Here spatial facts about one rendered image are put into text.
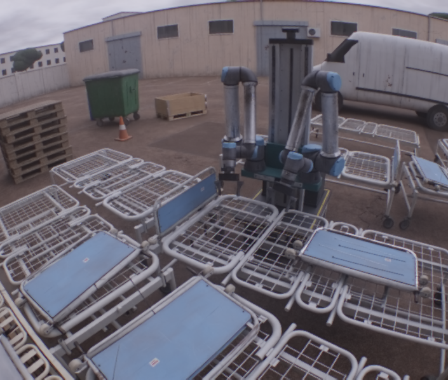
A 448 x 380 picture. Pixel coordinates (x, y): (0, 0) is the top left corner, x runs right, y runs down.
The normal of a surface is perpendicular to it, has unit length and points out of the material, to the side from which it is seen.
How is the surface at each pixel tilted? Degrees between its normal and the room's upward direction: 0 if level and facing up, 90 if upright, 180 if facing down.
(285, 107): 90
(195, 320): 7
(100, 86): 94
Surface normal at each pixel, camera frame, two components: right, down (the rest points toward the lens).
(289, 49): -0.49, 0.41
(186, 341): 0.07, -0.84
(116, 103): -0.19, 0.51
